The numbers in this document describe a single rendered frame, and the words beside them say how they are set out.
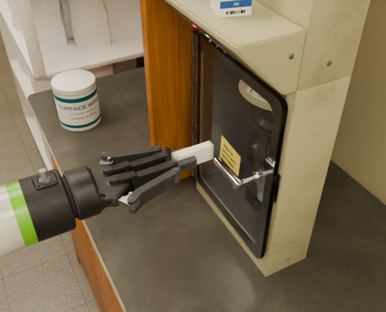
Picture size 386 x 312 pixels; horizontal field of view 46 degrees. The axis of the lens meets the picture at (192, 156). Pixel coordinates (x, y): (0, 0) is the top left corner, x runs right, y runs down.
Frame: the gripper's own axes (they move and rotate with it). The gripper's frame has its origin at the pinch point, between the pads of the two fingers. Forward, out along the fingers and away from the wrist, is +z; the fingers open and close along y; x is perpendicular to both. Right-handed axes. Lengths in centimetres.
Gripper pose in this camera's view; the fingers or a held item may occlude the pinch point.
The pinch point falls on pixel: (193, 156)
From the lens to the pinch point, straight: 72.8
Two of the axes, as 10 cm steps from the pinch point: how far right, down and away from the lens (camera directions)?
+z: 8.8, -3.0, 3.6
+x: 0.0, 7.7, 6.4
